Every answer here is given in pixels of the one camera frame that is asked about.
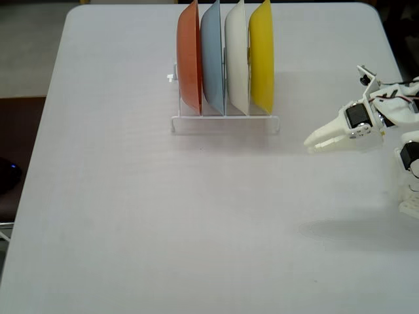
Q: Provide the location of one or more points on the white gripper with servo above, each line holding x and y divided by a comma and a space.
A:
340, 125

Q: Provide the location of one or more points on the blue-grey plate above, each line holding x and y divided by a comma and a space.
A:
212, 55

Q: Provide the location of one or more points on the black computer mouse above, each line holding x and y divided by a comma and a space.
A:
10, 175

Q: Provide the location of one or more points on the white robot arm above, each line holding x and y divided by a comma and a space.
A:
399, 108

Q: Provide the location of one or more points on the white metal frame leg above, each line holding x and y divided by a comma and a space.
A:
6, 224

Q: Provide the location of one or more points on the orange plate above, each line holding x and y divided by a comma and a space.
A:
188, 59

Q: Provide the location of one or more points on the white plate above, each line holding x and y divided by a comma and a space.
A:
235, 59

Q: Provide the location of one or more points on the wrist camera on white bracket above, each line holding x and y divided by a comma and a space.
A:
365, 76

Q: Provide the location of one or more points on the yellow plate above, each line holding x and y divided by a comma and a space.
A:
262, 59

